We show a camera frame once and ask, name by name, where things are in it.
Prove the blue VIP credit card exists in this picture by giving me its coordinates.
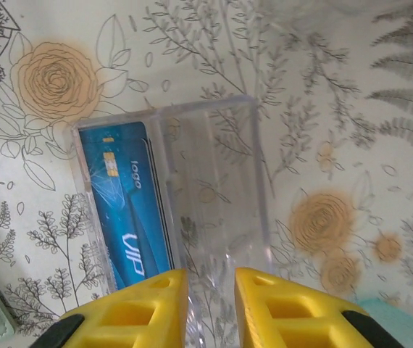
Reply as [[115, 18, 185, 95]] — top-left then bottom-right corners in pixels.
[[78, 121, 173, 291]]

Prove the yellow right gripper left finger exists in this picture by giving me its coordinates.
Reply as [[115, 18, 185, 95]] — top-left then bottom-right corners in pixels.
[[32, 270, 189, 348]]

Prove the floral tablecloth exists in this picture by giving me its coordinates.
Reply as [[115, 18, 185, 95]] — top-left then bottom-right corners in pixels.
[[0, 0, 413, 348]]

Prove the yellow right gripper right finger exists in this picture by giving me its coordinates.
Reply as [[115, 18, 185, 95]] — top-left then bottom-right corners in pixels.
[[234, 267, 388, 348]]

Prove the clear acrylic card box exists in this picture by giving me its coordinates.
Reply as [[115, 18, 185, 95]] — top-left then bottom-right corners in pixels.
[[70, 94, 276, 348]]

